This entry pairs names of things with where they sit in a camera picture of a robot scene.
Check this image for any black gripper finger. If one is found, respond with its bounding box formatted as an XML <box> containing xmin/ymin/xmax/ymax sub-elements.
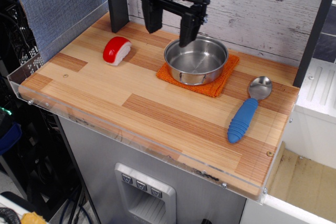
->
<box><xmin>141</xmin><ymin>0</ymin><xmax>163</xmax><ymax>34</ymax></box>
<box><xmin>179</xmin><ymin>12</ymin><xmax>203</xmax><ymax>47</ymax></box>

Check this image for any stainless steel pan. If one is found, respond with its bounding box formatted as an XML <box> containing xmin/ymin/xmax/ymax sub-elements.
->
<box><xmin>164</xmin><ymin>36</ymin><xmax>229</xmax><ymax>86</ymax></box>

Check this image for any orange knitted cloth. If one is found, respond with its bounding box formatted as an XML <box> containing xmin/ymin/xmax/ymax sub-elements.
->
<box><xmin>156</xmin><ymin>54</ymin><xmax>240</xmax><ymax>98</ymax></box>

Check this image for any red and white toy sushi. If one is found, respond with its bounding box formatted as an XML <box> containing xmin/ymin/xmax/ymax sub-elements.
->
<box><xmin>103</xmin><ymin>36</ymin><xmax>132</xmax><ymax>66</ymax></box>

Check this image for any blue fabric panel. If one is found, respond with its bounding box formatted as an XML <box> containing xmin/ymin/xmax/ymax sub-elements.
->
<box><xmin>19</xmin><ymin>0</ymin><xmax>108</xmax><ymax>62</ymax></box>

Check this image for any clear acrylic table guard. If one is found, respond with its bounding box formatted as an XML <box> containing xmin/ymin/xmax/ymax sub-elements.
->
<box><xmin>8</xmin><ymin>54</ymin><xmax>299</xmax><ymax>201</ymax></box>

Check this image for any grey toy fridge cabinet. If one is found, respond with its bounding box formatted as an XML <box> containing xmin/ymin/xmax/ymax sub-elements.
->
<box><xmin>60</xmin><ymin>118</ymin><xmax>246</xmax><ymax>223</ymax></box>

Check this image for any white toy sink unit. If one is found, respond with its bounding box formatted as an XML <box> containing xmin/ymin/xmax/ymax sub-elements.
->
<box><xmin>241</xmin><ymin>59</ymin><xmax>335</xmax><ymax>223</ymax></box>

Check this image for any black vertical post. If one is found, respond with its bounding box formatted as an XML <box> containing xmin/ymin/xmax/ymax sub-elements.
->
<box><xmin>108</xmin><ymin>0</ymin><xmax>129</xmax><ymax>33</ymax></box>

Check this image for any blue handled metal spoon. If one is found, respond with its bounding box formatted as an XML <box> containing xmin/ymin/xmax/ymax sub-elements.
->
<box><xmin>227</xmin><ymin>76</ymin><xmax>272</xmax><ymax>143</ymax></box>

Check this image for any dark right frame post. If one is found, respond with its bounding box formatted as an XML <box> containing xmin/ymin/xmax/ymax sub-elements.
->
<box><xmin>292</xmin><ymin>0</ymin><xmax>332</xmax><ymax>88</ymax></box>

